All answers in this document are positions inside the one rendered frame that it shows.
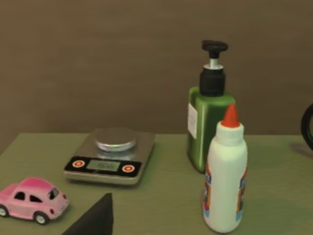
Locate pink toy car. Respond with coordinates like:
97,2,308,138
0,177,70,226

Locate white glue bottle orange cap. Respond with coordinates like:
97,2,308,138
202,103,248,234

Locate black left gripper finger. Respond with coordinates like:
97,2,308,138
62,192,115,235

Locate silver digital kitchen scale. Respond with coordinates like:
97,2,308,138
63,127,157,186

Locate green pump soap bottle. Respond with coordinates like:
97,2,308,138
187,40,237,174

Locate black round ring object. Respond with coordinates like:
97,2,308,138
301,103,313,145

